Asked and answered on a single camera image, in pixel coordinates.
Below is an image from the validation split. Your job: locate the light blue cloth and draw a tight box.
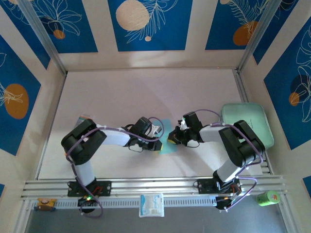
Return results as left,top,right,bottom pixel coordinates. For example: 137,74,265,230
159,119,177,155

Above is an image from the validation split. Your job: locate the white tissue packet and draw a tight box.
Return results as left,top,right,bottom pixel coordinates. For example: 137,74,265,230
138,193,165,218

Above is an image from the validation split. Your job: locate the colourful printed sachet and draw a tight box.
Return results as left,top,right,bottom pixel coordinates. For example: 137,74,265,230
74,113,90,127

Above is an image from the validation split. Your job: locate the black electronics module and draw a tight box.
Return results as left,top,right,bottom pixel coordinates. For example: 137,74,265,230
215,194,242,212
77,195,98,215

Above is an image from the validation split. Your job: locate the green cylinder can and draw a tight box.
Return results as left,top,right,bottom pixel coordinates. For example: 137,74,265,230
256,190,280,207

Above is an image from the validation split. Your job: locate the small yellow blue gadget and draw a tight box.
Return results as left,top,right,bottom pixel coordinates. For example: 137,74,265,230
36,198,57,212

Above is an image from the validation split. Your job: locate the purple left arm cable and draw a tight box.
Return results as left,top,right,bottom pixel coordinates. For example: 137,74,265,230
66,116,166,218

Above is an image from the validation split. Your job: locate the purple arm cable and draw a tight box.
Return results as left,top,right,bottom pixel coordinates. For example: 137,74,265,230
194,109,264,212
66,116,166,218

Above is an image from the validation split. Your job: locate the aluminium mounting rail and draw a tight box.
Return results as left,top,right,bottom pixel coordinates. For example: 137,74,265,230
20,174,288,199

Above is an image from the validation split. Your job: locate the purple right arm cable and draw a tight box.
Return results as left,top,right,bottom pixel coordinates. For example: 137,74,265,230
194,109,264,212

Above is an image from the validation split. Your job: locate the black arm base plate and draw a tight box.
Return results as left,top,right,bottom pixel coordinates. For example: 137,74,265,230
197,178,241,195
67,180,112,197

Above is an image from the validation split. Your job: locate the white slotted cable duct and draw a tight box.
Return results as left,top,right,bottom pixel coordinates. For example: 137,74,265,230
31,195,219,210

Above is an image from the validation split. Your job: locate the aluminium frame post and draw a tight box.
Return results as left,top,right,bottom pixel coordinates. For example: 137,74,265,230
18,0,68,75
236,0,279,73

